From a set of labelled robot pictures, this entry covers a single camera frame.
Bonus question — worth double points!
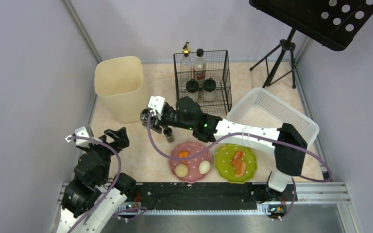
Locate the orange salmon slice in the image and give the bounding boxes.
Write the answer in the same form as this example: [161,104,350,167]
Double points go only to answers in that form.
[231,150,246,177]

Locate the sauce bottle red label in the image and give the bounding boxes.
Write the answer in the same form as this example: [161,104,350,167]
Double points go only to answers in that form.
[193,49,206,87]

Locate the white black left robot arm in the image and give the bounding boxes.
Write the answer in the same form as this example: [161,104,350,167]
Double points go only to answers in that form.
[55,126,136,233]

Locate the white perforated plastic basket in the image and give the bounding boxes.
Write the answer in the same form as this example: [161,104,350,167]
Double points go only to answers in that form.
[226,87,320,153]

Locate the glass jar black lid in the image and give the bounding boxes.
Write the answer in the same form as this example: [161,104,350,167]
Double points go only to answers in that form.
[203,78,216,101]
[186,79,199,102]

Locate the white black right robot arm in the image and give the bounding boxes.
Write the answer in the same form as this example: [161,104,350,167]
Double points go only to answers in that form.
[140,96,307,193]

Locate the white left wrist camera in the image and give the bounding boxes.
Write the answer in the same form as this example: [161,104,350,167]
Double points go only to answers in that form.
[65,126,94,148]

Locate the green polka dot plate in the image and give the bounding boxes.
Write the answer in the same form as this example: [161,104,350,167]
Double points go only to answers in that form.
[214,143,257,183]

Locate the black music stand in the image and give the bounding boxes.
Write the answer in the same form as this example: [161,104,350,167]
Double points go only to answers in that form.
[249,0,373,87]

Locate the white egg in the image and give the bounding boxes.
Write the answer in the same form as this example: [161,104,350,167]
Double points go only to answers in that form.
[199,160,211,175]

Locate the beige steamed bun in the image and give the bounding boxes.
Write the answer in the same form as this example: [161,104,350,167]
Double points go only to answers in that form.
[174,164,189,178]

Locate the glass jar black lid front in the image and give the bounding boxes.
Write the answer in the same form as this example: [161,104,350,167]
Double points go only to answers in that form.
[203,78,216,101]

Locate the small black pepper grinder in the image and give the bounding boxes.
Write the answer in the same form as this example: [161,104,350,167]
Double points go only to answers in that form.
[163,128,174,143]

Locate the clear bottle gold spout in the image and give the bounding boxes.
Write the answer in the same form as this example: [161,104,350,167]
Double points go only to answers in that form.
[179,41,192,81]

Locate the black wire rack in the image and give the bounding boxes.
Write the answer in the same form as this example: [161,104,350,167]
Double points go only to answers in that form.
[173,50,232,114]

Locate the beige plastic waste bin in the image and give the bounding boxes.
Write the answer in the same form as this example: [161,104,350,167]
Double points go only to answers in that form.
[94,56,151,123]

